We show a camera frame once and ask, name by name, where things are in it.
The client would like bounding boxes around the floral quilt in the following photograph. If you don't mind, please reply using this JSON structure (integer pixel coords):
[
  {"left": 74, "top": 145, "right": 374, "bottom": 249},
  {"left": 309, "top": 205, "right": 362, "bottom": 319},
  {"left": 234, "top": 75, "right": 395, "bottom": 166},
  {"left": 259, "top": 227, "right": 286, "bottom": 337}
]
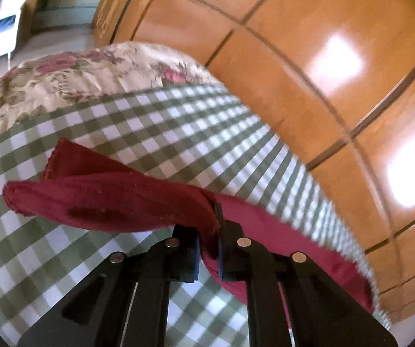
[{"left": 0, "top": 41, "right": 226, "bottom": 145}]

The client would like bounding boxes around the wooden door with line inlay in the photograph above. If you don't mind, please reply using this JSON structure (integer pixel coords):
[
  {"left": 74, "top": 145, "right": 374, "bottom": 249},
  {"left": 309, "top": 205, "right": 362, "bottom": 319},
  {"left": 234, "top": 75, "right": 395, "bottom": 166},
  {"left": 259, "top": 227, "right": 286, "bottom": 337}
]
[{"left": 91, "top": 0, "right": 147, "bottom": 46}]

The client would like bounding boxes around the green checked bed sheet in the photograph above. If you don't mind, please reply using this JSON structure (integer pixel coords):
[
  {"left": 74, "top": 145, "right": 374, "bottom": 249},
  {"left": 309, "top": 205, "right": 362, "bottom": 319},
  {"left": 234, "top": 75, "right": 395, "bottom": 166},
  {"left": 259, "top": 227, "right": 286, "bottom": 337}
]
[{"left": 0, "top": 83, "right": 392, "bottom": 347}]

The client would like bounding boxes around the dark red cloth garment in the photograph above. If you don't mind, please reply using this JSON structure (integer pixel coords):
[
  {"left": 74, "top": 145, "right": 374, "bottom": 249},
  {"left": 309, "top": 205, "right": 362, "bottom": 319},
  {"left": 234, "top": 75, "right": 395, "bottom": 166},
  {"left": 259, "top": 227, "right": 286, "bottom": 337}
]
[{"left": 3, "top": 138, "right": 376, "bottom": 313}]

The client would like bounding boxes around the wooden wardrobe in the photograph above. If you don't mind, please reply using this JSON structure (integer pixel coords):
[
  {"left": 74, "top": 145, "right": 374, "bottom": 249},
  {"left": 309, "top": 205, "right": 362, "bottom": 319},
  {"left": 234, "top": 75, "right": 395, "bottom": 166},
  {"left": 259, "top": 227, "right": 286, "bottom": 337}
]
[{"left": 113, "top": 0, "right": 415, "bottom": 323}]

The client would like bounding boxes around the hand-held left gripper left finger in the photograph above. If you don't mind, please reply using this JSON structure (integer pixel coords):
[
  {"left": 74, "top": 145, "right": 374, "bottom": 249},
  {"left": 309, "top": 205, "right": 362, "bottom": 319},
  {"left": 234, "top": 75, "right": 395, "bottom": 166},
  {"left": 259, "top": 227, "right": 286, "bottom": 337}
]
[{"left": 16, "top": 224, "right": 200, "bottom": 347}]

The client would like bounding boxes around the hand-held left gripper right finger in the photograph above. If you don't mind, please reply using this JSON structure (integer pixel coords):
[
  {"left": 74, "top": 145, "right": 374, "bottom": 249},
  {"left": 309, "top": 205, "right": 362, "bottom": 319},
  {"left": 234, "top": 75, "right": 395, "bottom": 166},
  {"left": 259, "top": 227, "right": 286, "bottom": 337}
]
[{"left": 214, "top": 202, "right": 398, "bottom": 347}]

